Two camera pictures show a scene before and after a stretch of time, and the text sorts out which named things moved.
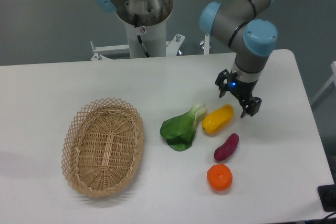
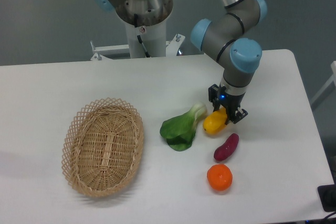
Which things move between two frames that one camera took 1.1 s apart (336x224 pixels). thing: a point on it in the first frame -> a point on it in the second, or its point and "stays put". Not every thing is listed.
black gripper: (242, 89) -> (218, 95)
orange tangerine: (219, 177) stays put
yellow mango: (217, 120) stays put
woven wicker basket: (102, 146) stays put
